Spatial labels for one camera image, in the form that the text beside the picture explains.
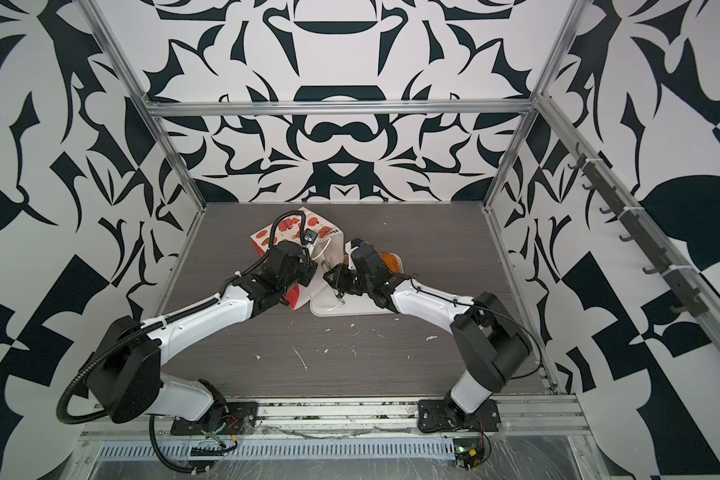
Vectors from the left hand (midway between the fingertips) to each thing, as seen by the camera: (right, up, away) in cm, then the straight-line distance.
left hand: (309, 249), depth 84 cm
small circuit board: (+40, -47, -14) cm, 63 cm away
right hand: (+5, -7, -1) cm, 9 cm away
